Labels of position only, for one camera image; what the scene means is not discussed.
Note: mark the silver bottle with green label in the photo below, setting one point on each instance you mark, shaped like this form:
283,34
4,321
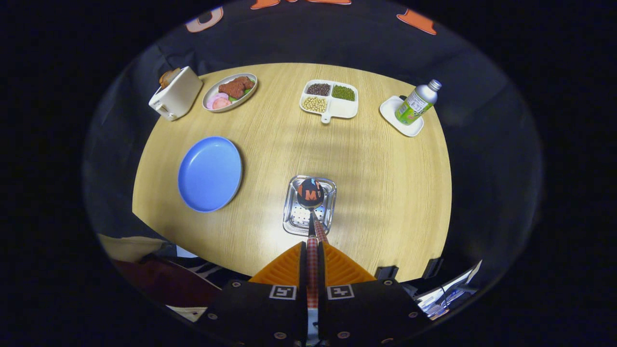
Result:
414,105

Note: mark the cream white toaster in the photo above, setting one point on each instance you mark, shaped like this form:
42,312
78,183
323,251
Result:
178,96

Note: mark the white divided tray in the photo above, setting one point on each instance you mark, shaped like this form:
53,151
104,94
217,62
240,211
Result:
343,110

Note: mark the green lettuce leaf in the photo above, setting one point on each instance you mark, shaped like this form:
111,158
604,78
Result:
239,97

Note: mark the oval beige food plate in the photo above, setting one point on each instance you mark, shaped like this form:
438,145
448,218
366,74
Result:
243,99

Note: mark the pile of yellow soybeans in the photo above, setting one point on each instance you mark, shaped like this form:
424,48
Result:
315,104

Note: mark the perforated metal cutlery basket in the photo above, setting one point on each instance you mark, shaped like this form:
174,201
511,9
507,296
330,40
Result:
294,218

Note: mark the small white square dish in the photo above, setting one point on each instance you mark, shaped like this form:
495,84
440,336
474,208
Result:
389,110

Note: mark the person's striped garment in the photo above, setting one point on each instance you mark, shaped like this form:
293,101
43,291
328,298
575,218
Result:
212,270

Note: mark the large brown meat piece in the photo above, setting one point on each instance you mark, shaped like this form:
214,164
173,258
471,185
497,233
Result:
232,89

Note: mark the brown toast slice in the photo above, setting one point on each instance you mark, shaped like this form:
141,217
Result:
175,73
166,77

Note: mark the pile of green mung beans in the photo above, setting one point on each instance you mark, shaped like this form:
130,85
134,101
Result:
343,92

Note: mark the person's beige garment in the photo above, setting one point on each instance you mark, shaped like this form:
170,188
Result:
127,246

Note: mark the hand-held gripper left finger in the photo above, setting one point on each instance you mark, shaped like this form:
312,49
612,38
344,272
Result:
301,270

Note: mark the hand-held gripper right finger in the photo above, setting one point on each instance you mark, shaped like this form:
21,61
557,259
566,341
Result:
323,270

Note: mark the small brown meat piece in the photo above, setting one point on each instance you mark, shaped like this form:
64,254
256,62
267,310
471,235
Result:
248,83

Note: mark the blue round plate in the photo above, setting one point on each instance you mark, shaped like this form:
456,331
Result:
209,173

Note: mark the person's dark red garment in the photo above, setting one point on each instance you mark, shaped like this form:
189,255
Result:
168,289

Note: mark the pile of dark red beans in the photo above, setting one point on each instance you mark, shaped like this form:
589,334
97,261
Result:
318,89

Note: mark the pink ham slice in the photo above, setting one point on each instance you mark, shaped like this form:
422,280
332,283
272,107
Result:
213,98
222,103

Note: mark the black table clamp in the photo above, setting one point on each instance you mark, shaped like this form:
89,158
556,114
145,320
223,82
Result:
433,268
386,272

